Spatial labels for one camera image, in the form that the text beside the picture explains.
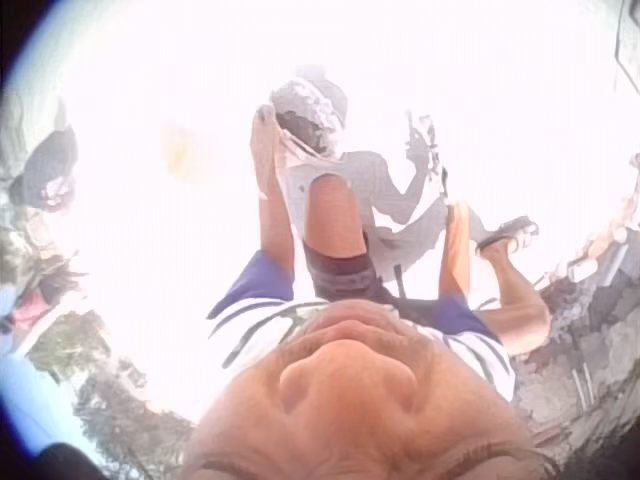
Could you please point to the person's left hand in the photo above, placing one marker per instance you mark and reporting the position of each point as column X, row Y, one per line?
column 264, row 130

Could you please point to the heap of rubble and stones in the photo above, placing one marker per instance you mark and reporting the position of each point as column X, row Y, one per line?
column 590, row 305

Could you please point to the grey white sack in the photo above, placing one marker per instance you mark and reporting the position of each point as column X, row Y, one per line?
column 310, row 107

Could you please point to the yellow container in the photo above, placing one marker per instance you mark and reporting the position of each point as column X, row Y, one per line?
column 177, row 150

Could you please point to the dark grey bag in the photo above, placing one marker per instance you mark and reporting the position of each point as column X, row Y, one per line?
column 47, row 172

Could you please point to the heap of debris and plants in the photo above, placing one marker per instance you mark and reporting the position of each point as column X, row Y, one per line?
column 55, row 300

